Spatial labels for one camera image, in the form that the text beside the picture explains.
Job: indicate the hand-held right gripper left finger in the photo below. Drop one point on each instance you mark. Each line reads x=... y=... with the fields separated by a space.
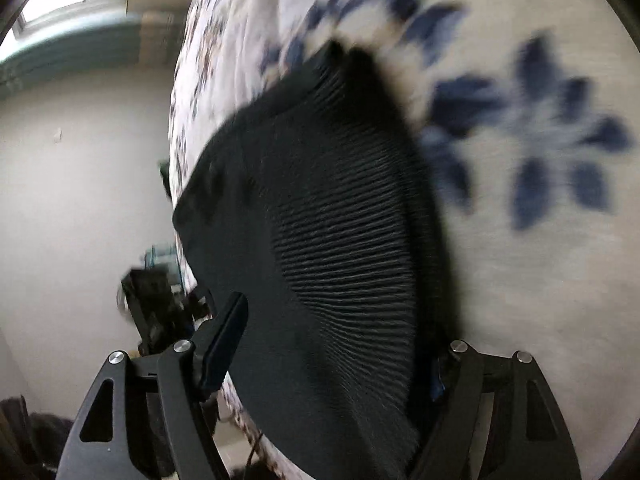
x=225 y=345

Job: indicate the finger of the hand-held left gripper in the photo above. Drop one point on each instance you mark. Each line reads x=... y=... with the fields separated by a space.
x=200 y=302

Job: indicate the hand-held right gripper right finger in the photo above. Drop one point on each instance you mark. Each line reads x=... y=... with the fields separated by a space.
x=462 y=375

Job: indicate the black ribbed knit garment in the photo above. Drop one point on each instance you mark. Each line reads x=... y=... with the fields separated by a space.
x=325 y=235

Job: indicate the floral fleece blanket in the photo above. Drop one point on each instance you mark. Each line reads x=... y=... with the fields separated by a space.
x=525 y=285

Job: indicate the dark cloth pile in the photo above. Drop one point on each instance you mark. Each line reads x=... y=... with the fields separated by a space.
x=35 y=440

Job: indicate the teal curtain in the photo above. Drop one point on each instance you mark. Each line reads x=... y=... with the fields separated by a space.
x=65 y=50

